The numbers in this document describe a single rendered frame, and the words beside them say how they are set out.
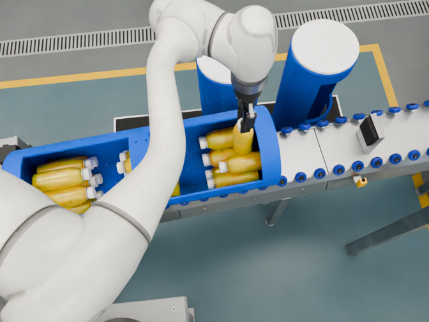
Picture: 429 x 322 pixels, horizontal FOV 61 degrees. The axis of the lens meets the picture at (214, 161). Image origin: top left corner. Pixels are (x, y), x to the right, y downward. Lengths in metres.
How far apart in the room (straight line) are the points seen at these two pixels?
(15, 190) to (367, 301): 2.14
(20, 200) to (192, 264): 1.84
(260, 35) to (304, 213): 1.78
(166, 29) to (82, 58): 2.30
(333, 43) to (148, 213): 1.29
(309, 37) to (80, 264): 1.39
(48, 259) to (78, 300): 0.06
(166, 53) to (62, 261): 0.44
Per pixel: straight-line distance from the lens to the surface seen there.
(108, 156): 1.45
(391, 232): 1.84
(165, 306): 1.23
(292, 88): 1.73
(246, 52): 0.76
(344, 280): 2.40
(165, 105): 0.65
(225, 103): 1.63
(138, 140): 1.20
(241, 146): 1.19
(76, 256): 0.49
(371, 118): 1.47
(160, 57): 0.74
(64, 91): 2.95
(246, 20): 0.75
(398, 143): 1.65
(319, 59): 1.61
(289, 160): 1.49
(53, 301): 0.49
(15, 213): 0.52
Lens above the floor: 2.29
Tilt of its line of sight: 69 degrees down
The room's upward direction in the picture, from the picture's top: 4 degrees counter-clockwise
